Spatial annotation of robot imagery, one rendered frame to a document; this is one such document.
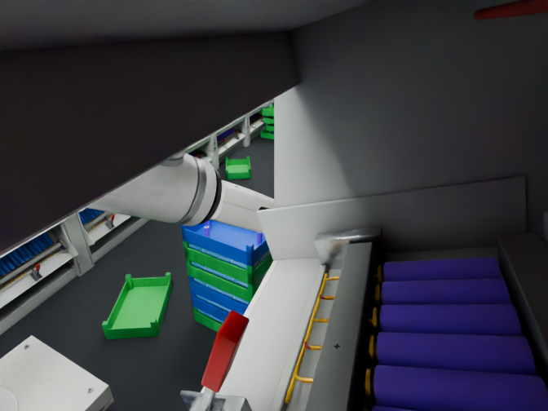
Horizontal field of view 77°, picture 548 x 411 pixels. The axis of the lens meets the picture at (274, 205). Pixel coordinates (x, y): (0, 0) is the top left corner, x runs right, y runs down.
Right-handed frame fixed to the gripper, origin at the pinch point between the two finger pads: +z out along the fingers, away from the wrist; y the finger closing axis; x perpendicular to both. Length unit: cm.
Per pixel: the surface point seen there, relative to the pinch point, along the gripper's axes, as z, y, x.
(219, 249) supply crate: 32, -55, -19
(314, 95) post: -21.8, 20.6, 9.6
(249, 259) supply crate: 35, -43, -19
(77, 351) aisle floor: 10, -94, -74
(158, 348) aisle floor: 32, -74, -65
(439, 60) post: -19.4, 27.4, 12.7
